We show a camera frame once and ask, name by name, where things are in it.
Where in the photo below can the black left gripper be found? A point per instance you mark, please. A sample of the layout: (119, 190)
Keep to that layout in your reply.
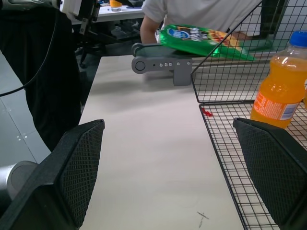
(88, 9)

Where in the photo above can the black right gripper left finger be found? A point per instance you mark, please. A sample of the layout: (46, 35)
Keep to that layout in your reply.
(48, 182)

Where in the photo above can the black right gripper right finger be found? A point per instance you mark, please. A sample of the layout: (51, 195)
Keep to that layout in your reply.
(275, 172)

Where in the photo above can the green snack chip bag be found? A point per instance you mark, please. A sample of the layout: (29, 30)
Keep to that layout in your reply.
(189, 39)

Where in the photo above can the grey conveyor belt unit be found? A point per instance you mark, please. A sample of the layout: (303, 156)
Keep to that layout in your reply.
(163, 65)

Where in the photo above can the person's left hand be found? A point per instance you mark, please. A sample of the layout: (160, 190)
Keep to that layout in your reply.
(242, 36)

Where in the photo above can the black office chair base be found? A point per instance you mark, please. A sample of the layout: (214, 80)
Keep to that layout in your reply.
(108, 38)

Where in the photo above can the white background table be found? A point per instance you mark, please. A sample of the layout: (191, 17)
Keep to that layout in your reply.
(112, 15)

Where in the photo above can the silver robot body part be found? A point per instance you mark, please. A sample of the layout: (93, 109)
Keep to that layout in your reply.
(16, 179)

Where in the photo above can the glass of orange drink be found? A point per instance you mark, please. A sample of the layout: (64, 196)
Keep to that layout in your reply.
(115, 5)

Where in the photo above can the black cloth cover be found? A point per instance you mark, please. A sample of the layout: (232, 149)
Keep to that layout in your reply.
(48, 79)

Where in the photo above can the orange juice bottle blue cap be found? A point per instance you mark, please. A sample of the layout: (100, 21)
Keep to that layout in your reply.
(278, 88)

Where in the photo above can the small red clip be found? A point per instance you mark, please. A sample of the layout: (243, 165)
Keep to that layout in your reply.
(207, 113)

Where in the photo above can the person in white t-shirt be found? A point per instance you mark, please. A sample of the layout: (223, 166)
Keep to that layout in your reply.
(204, 12)

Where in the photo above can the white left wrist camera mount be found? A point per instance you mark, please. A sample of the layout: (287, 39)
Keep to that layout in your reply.
(69, 6)

